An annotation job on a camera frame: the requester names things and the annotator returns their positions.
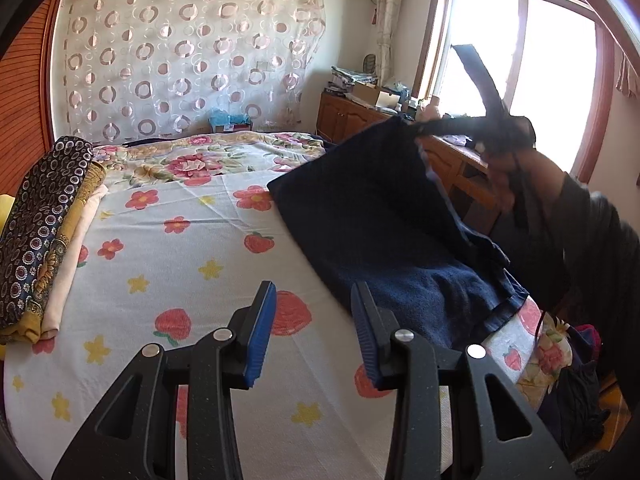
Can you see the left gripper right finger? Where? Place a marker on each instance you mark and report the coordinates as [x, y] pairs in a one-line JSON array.
[[457, 415]]

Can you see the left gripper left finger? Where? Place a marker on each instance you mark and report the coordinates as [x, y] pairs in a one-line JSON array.
[[130, 433]]

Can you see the navy blue printed t-shirt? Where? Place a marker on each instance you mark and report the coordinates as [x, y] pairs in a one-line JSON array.
[[358, 216]]

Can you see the person right forearm dark sleeve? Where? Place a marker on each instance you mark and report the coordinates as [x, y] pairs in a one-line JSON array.
[[583, 260]]

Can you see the person right hand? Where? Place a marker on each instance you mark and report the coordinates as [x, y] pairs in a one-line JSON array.
[[515, 174]]

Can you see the wooden sideboard cabinet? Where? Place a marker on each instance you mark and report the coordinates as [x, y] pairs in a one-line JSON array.
[[462, 174]]

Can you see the cardboard box on cabinet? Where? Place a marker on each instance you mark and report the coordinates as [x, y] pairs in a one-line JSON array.
[[374, 96]]

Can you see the yellow folded cloth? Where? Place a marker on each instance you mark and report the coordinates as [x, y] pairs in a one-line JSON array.
[[33, 244]]

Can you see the cream folded cloth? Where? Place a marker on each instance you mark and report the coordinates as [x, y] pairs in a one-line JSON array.
[[63, 281]]

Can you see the stack of papers on cabinet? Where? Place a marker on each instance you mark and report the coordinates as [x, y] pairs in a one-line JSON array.
[[342, 81]]

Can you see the white flower-print bed sheet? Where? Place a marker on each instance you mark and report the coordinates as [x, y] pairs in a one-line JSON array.
[[168, 263]]

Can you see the beige side window curtain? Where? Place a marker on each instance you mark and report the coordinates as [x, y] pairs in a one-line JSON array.
[[387, 14]]

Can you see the dark circle-pattern folded cloth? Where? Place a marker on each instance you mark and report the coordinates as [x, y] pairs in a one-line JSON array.
[[67, 154]]

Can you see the yellow plush toy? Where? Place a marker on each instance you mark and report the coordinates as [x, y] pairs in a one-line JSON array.
[[6, 204]]

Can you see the floral quilt blanket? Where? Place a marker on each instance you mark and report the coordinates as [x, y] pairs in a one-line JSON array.
[[196, 160]]

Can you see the blue tissue box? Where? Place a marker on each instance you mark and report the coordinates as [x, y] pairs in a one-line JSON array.
[[223, 122]]

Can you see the wooden louvered wardrobe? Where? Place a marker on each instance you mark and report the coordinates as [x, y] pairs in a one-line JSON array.
[[26, 131]]

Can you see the circle-pattern sheer curtain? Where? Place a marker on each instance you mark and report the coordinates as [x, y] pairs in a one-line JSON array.
[[136, 69]]

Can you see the window with wooden frame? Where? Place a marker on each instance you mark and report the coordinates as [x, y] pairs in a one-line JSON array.
[[551, 60]]

